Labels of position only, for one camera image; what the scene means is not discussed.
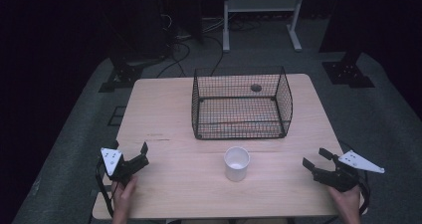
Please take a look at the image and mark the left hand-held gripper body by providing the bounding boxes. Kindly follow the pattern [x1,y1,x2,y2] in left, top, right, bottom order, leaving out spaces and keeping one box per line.
[100,147,139,187]

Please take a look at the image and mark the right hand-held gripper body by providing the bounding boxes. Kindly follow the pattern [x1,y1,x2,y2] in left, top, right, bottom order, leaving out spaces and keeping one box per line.
[313,149,386,194]

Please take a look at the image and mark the person's right hand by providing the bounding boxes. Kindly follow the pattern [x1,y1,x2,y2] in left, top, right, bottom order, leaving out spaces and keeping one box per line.
[327,184,362,220]

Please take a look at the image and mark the person's left hand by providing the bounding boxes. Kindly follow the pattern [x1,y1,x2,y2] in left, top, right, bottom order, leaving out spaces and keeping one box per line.
[110,175,139,220]

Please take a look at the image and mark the black stand base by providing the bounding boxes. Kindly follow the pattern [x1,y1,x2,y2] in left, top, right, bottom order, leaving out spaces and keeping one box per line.
[98,62,144,94]
[321,50,376,90]

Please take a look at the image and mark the white cup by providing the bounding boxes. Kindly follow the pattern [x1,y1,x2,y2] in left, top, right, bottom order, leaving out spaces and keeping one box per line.
[223,145,251,183]

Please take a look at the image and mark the white metal stand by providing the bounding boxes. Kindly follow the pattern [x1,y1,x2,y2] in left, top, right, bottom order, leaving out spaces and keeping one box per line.
[222,0,307,54]

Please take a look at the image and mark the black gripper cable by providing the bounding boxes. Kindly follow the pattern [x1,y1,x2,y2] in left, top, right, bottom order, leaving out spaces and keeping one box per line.
[95,157,115,219]
[355,175,371,216]

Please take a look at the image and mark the black wire basket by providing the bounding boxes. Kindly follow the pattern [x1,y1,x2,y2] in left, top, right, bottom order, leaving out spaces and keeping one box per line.
[190,66,295,140]

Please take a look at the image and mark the black floor cables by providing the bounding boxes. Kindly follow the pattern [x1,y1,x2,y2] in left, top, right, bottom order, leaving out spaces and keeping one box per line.
[155,14,263,80]

